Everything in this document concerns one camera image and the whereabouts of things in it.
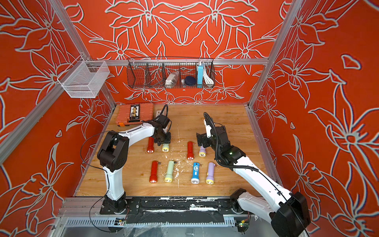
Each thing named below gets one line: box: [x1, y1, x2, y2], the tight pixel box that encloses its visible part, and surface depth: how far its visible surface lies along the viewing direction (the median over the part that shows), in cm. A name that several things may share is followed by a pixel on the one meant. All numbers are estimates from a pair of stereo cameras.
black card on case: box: [129, 103, 141, 120], surface depth 109 cm
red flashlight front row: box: [149, 160, 162, 184], surface depth 83 cm
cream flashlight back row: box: [161, 143, 170, 153], surface depth 92 cm
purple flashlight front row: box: [205, 161, 216, 185], surface depth 83 cm
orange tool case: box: [115, 103, 154, 127], surface depth 109 cm
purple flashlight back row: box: [198, 146, 207, 158], surface depth 92 cm
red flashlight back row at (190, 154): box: [187, 141, 194, 161], surface depth 92 cm
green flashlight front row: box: [164, 159, 175, 183], surface depth 84 cm
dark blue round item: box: [184, 75, 197, 86], surface depth 97 cm
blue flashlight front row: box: [190, 162, 200, 185], surface depth 83 cm
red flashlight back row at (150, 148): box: [147, 136, 155, 154], surface depth 94 cm
